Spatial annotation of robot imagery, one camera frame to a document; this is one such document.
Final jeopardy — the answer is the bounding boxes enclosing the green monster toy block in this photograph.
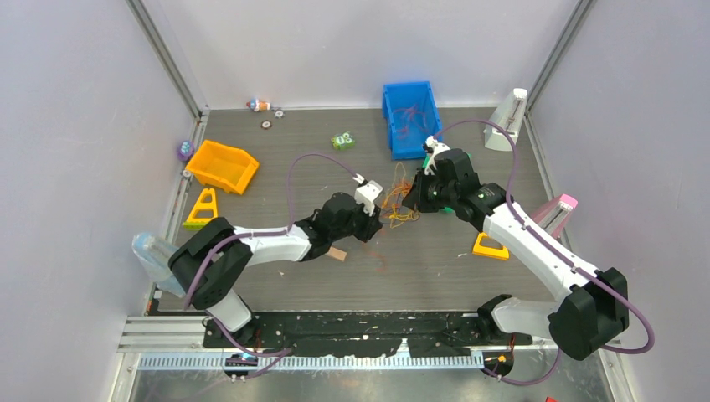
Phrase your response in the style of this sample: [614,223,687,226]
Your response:
[331,131,356,150]

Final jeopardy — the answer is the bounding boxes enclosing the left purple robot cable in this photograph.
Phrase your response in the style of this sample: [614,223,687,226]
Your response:
[183,152,364,380]

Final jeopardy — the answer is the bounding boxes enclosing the yellow cable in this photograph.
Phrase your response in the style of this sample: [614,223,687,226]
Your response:
[383,163,421,229]

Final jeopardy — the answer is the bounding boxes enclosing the green plastic bin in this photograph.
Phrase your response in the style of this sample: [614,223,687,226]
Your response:
[418,148,477,213]

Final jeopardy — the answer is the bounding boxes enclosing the orange plastic bin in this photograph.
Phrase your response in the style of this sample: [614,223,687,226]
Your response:
[185,140,260,195]

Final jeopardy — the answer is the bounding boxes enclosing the small clown figurine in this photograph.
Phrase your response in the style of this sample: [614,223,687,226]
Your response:
[245,98,272,112]

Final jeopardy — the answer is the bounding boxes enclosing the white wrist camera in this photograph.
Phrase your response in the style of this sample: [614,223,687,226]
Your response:
[423,136,450,176]
[353,174,383,216]

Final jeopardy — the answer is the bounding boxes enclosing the yellow triangle block left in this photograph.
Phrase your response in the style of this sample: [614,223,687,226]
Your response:
[182,188,219,230]

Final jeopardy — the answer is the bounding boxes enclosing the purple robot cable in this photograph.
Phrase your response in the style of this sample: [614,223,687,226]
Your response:
[183,152,364,380]
[432,119,656,385]

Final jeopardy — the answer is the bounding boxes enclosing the white metronome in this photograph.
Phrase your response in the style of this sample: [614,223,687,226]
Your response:
[484,88,528,152]

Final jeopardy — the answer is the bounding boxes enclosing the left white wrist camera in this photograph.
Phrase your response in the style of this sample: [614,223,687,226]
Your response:
[353,174,383,216]

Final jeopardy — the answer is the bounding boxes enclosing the small wooden block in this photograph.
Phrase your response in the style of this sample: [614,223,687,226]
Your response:
[327,247,347,262]

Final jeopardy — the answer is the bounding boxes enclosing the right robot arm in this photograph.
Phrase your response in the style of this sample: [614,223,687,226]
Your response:
[403,147,630,361]

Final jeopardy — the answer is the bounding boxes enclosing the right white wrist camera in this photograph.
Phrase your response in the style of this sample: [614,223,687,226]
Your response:
[423,136,450,176]

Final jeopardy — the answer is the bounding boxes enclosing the purple round toy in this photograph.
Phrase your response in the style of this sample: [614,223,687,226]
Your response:
[177,140,195,162]

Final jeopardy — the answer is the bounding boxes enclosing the yellow triangle block right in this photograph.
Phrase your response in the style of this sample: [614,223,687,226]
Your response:
[471,232,510,260]

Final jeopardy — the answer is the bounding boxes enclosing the pink metronome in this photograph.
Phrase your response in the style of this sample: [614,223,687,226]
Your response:
[532,193,578,240]

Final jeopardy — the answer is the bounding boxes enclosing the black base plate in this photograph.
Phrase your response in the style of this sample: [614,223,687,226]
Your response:
[202,311,533,358]

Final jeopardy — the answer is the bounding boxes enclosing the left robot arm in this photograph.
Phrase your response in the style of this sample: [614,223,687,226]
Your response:
[167,193,383,347]

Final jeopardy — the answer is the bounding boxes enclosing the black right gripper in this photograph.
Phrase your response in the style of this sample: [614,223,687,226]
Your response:
[404,167,457,213]

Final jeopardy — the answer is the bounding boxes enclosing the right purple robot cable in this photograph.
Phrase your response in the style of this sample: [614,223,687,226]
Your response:
[432,119,656,385]

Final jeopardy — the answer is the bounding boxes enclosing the yellow triangle block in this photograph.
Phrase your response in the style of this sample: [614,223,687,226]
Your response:
[182,188,219,230]
[471,232,510,260]

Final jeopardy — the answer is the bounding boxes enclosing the clear plastic bottle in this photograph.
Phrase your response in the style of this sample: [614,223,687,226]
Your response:
[131,232,186,297]

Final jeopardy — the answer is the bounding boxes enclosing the blue plastic bin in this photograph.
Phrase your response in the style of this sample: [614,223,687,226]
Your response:
[382,81,442,161]

